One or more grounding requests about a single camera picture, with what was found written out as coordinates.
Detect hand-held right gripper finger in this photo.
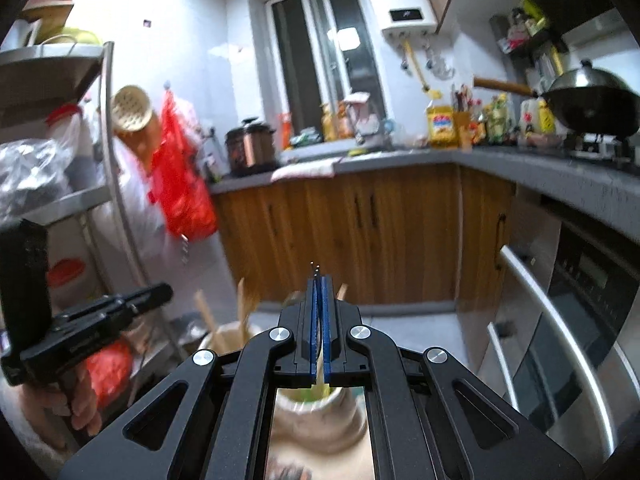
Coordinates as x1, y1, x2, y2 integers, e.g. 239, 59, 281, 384
57, 276, 321, 480
321, 276, 585, 480

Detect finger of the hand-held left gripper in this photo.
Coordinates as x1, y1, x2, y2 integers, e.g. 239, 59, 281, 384
50, 284, 173, 357

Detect floral ceramic utensil holder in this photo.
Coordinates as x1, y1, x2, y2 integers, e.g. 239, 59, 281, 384
197, 322, 373, 480

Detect person's left hand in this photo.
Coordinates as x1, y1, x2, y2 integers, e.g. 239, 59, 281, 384
37, 370, 103, 436

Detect red lid plastic jar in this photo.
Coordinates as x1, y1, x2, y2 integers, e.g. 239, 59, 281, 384
47, 258, 86, 301

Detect crumpled red plastic bag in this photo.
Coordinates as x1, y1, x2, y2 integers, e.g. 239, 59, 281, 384
85, 340, 133, 411

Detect wooden base cabinets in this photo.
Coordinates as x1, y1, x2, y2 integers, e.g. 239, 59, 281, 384
212, 165, 516, 306

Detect white plastic bag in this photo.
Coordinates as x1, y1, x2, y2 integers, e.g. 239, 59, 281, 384
95, 135, 223, 321

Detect hanging red plastic bag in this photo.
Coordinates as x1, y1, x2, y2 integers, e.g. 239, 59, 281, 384
149, 91, 218, 241

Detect white dish cloth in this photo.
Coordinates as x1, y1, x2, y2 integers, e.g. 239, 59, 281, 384
270, 157, 343, 181

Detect red lid plastic container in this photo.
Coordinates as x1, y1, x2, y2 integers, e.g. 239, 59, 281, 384
45, 102, 83, 161

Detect brown rice cooker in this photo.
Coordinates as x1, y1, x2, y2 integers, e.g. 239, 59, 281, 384
225, 117, 278, 176

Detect beige perforated basket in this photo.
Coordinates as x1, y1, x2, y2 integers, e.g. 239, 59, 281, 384
111, 85, 166, 161

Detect metal shelf rack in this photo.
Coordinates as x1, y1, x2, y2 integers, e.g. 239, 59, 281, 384
0, 40, 183, 366

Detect yellow cooking oil bottle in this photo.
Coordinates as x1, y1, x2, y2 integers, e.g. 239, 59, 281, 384
426, 105, 460, 150

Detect steel built-in oven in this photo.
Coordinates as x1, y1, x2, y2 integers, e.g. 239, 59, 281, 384
475, 195, 640, 466

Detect yellow-green bowl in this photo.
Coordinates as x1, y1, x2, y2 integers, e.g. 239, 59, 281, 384
45, 27, 103, 46

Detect kitchen window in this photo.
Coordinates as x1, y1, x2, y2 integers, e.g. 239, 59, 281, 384
255, 0, 388, 148

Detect green snack bag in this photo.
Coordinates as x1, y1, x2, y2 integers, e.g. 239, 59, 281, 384
482, 92, 511, 143

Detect grey kitchen countertop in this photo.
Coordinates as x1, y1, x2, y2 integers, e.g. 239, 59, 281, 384
207, 145, 640, 241

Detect white bottle with yellow label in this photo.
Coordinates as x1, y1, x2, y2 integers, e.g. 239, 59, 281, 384
520, 97, 556, 136

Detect gas stove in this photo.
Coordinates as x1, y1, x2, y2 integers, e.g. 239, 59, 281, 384
565, 130, 640, 171

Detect black wok with steel lid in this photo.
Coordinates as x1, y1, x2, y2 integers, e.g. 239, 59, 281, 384
474, 60, 640, 133

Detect yellow gas hose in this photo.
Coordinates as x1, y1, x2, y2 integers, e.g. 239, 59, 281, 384
402, 40, 441, 101

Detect wall shelf with condiments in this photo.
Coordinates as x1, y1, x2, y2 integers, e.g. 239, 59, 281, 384
490, 0, 571, 61

